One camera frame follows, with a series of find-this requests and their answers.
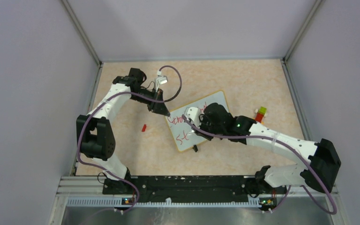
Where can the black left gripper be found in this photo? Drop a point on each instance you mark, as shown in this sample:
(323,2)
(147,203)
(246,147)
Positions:
(159,108)

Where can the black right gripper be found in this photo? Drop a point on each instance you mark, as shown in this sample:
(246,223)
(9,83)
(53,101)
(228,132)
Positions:
(203,118)

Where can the yellow framed whiteboard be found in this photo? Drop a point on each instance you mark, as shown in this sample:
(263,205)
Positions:
(182,133)

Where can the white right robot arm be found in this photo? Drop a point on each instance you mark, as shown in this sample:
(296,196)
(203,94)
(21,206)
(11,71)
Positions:
(316,164)

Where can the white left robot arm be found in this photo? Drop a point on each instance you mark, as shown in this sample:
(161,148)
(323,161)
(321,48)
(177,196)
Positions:
(95,137)

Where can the red green toy brick car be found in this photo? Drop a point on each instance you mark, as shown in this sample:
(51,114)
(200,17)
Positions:
(260,114)

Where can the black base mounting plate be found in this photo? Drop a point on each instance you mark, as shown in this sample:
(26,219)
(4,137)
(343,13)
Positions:
(197,196)

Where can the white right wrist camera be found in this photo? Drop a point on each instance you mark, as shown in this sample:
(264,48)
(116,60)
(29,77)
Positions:
(192,114)

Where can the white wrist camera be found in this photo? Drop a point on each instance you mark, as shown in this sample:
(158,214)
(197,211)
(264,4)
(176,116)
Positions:
(192,114)
(160,79)

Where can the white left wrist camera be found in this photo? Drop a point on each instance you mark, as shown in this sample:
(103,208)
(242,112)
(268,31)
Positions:
(160,79)

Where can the white toothed cable duct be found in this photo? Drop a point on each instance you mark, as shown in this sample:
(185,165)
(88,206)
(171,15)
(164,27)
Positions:
(118,202)

